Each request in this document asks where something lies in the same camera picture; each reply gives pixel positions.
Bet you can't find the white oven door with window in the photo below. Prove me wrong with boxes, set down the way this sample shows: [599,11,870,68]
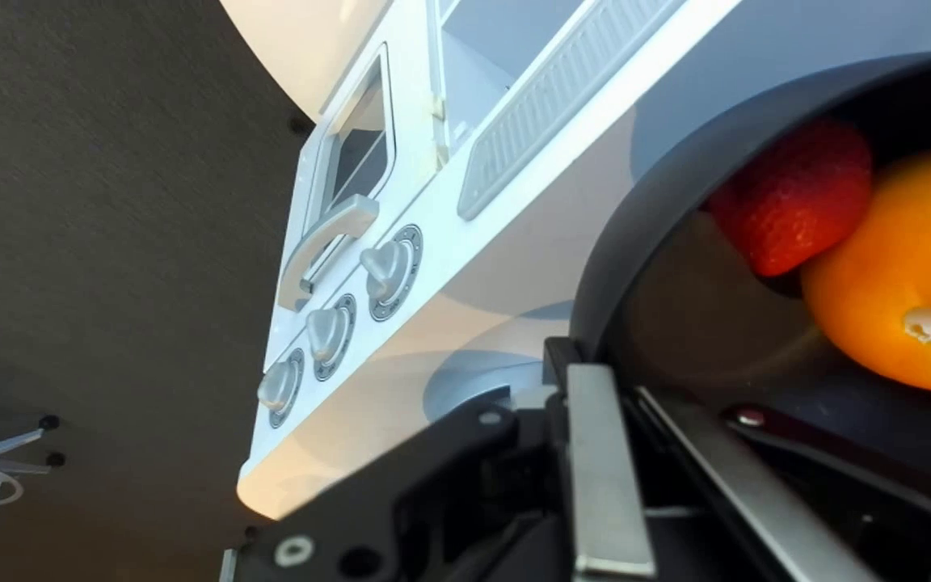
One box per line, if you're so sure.
[279,0,460,316]

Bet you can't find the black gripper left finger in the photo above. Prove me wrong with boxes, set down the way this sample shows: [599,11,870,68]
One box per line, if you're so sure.
[216,337,662,582]

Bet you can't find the black plastic bowl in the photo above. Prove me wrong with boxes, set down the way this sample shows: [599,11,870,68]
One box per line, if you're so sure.
[570,45,931,489]

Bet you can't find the toy orange fruit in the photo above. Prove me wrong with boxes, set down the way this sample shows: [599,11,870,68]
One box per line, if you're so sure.
[801,146,931,397]

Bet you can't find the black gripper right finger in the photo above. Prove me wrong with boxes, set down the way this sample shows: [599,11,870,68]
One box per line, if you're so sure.
[633,384,931,582]

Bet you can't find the grey metal stand legs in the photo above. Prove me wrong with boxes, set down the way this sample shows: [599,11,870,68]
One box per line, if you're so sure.
[0,411,68,582]

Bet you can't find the grey round stove knob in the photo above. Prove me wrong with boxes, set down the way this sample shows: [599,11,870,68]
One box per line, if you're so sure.
[304,291,361,382]
[358,222,427,325]
[255,350,312,431]

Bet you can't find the white toy kitchen unit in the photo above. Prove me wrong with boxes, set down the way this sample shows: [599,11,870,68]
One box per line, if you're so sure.
[237,0,931,523]

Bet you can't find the red toy strawberry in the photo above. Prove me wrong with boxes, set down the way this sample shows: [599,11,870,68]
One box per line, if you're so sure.
[706,115,881,280]

